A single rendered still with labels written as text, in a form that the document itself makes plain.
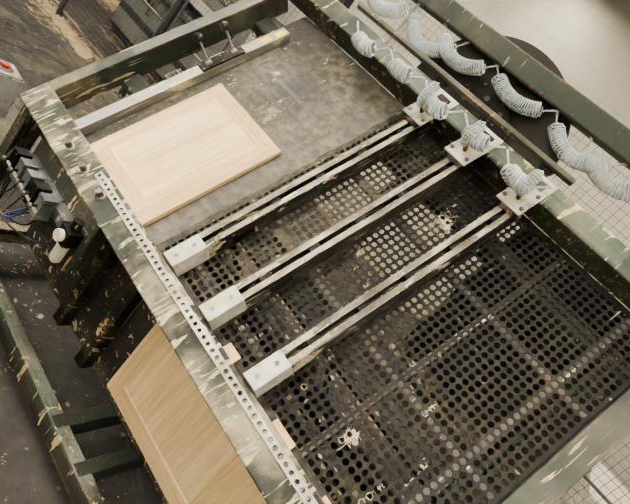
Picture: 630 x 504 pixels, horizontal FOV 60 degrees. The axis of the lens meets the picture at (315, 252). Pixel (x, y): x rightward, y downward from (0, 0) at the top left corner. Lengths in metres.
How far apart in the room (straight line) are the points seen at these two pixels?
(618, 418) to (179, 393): 1.36
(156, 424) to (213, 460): 0.28
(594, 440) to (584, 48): 5.49
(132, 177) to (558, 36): 5.54
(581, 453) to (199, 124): 1.66
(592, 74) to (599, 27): 0.49
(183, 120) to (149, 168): 0.25
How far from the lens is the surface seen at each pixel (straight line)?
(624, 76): 6.65
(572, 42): 6.81
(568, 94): 2.39
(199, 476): 2.00
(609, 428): 1.73
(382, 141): 2.04
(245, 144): 2.07
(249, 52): 2.41
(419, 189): 1.88
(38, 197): 2.05
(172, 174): 2.03
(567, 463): 1.65
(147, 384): 2.12
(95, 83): 2.47
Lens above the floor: 1.77
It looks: 18 degrees down
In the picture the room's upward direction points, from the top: 42 degrees clockwise
